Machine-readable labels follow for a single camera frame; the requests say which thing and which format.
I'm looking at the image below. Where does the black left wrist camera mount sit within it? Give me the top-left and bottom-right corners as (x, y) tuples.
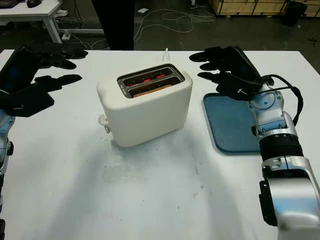
(0, 82), (55, 118)

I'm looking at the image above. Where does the wooden crate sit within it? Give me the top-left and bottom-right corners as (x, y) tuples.
(209, 0), (320, 18)

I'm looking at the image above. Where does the white toaster lever knob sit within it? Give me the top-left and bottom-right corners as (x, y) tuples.
(96, 113), (109, 126)

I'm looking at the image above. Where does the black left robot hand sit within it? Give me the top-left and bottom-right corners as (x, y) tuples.
(0, 42), (89, 94)

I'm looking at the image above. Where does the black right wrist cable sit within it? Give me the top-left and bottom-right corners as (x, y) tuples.
(254, 74), (305, 126)

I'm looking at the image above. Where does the white two-slot toaster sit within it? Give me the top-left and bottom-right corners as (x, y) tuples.
(96, 63), (193, 148)

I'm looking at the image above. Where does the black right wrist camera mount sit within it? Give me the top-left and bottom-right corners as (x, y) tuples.
(216, 71), (263, 102)

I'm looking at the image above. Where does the grey floor cable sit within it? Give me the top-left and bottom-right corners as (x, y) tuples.
(69, 32), (111, 50)

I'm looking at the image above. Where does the white floor cable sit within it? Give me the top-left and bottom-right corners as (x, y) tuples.
(133, 9), (216, 42)

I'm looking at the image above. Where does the blue plastic tray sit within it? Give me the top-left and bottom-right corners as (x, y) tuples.
(201, 92), (262, 153)

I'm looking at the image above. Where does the toast slice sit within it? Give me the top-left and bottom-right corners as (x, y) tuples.
(131, 84), (174, 98)

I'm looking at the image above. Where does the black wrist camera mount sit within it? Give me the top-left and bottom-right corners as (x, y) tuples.
(0, 82), (55, 118)
(216, 71), (263, 102)

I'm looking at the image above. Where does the black bin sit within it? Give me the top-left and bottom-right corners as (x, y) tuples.
(282, 1), (308, 27)

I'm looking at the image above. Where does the person in dark trousers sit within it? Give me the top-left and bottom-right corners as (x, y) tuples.
(91, 0), (136, 51)

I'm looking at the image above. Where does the white desk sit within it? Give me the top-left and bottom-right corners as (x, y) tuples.
(0, 0), (105, 45)

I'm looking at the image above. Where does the white toaster power cord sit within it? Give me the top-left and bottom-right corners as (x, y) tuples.
(159, 48), (172, 63)

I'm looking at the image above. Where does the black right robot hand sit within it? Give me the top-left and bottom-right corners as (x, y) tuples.
(189, 45), (263, 84)

